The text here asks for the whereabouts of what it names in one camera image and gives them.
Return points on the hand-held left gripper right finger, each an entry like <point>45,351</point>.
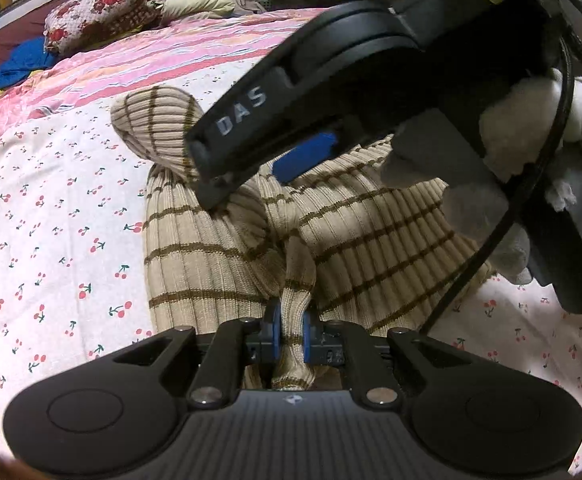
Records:
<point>307,337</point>

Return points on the person's right hand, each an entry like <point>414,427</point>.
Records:
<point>471,210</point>

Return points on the beige striped knit sweater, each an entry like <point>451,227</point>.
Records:
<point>196,240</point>

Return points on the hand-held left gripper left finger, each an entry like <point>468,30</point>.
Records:
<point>272,332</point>

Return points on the pink striped blanket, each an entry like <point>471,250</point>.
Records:
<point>146,60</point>

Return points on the dark red headboard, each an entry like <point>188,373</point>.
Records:
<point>11,45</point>

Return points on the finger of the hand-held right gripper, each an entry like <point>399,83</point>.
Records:
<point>214,187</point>
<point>306,155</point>

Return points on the white cherry print bedsheet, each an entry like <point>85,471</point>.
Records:
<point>46,210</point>

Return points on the blue and yellow cloth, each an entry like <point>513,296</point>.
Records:
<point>21,62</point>

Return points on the red floral pillow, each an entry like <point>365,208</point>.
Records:
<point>96,10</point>

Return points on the olive green pillow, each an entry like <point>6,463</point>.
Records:
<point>196,5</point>

